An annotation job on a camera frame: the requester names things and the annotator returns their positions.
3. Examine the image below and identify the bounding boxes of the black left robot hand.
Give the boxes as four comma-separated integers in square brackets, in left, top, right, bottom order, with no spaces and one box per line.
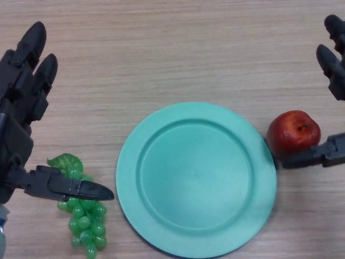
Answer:
[0,21,115,205]

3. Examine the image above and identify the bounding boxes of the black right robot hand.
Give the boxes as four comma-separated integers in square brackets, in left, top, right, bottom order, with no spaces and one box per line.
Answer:
[281,15,345,170]

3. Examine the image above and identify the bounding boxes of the red apple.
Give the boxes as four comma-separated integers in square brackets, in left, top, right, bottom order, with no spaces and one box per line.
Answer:
[267,110,321,160]

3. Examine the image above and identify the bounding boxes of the green round plate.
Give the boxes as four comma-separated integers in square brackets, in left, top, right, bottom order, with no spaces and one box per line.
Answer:
[115,101,278,257]

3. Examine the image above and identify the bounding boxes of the green plastic grape bunch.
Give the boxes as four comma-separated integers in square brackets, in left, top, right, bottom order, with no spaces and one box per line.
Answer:
[46,153,108,259]

